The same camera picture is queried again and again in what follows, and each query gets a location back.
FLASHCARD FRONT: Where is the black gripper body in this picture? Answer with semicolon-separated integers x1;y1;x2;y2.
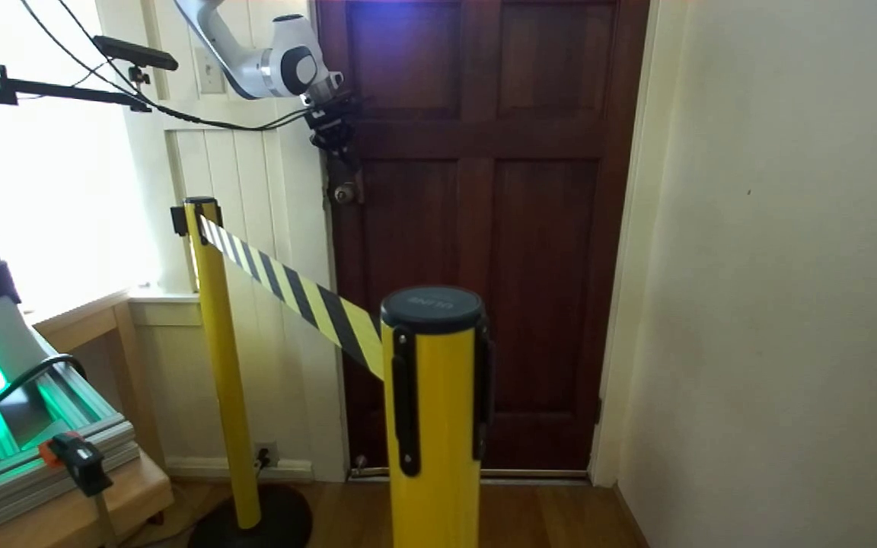
306;85;360;159

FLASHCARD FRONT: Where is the brass door knob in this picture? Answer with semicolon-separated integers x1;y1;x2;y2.
329;172;366;209

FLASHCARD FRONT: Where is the brown wooden door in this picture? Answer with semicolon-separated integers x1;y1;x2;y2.
310;0;653;480

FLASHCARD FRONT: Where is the yellow black striped belt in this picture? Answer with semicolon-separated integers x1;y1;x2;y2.
194;214;388;386

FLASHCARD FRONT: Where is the bright window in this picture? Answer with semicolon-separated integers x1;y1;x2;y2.
0;0;174;318

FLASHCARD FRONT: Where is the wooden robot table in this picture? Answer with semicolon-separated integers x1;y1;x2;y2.
28;289;175;548

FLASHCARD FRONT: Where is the black orange clamp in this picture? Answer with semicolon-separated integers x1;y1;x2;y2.
40;433;118;504

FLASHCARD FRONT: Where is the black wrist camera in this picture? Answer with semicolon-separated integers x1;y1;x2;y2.
304;99;347;133

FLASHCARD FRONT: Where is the black wrist cable bundle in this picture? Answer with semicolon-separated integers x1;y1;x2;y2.
14;0;313;138

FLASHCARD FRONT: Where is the white light switch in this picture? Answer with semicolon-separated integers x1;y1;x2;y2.
194;45;230;102

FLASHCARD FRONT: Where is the yellow stanchion post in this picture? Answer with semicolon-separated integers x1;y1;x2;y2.
168;194;317;548
378;282;492;548

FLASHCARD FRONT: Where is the black stereo camera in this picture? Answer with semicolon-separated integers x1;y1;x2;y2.
87;31;181;73

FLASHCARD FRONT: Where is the white door frame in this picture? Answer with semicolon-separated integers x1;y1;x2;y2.
586;0;663;494

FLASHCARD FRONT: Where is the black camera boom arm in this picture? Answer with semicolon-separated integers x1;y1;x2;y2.
0;60;155;115

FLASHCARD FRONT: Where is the white wall outlet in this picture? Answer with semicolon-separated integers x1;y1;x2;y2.
248;438;283;473

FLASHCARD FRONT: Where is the thin black cable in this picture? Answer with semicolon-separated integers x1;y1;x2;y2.
0;349;92;443

